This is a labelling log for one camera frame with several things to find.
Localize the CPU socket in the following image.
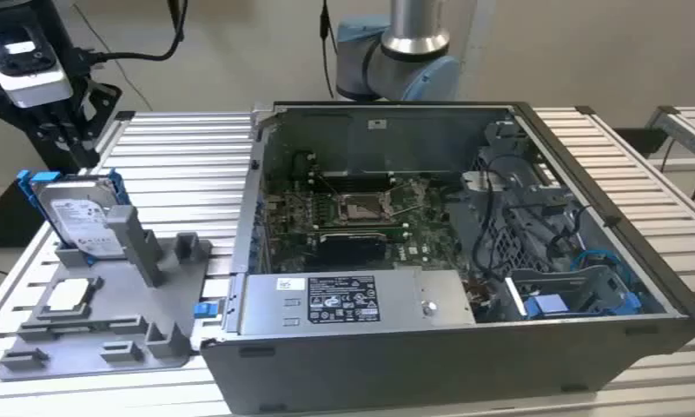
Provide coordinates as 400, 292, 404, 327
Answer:
333, 190, 393, 222

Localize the long black wire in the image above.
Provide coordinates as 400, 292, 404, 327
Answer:
472, 155, 537, 279

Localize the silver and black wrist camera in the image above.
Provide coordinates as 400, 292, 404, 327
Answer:
0, 23, 74, 109

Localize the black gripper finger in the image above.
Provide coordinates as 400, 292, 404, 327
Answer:
73, 80, 122, 170
0, 86, 82, 169

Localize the blue disk carrier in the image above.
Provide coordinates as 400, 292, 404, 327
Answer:
523, 293, 641, 321

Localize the black graphics card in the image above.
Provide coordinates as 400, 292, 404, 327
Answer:
316, 233, 387, 267

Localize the silver CPU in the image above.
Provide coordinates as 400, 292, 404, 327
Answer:
42, 280, 93, 312

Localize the green motherboard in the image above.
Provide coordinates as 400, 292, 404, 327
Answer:
260, 171, 481, 279

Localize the black open PC case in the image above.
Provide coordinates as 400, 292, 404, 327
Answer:
198, 100, 695, 414

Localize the green RAM stick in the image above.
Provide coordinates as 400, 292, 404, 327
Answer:
45, 320, 141, 329

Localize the grey parts rack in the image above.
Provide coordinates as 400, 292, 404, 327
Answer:
0, 206, 216, 383

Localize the hard disk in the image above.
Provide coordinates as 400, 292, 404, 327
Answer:
14, 169, 132, 261

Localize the blue wire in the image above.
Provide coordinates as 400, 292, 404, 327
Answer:
571, 248, 637, 297

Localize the silver power supply unit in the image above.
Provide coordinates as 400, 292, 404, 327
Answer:
240, 268, 477, 338

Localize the grey metal drive cage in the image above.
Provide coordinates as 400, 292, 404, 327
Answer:
444, 121, 615, 279

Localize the metal socket cover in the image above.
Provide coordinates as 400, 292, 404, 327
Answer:
384, 173, 440, 215

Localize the coloured power wire bundle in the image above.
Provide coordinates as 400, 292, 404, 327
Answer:
461, 277, 503, 306

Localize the grey disk bay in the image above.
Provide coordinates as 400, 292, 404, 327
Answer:
504, 264, 671, 325

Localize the thick black cable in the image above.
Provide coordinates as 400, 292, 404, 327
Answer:
71, 0, 188, 66

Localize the thin hanging black cable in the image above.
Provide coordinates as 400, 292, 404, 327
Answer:
318, 0, 337, 99

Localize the black wire with plug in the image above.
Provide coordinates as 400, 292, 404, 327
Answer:
503, 200, 567, 218

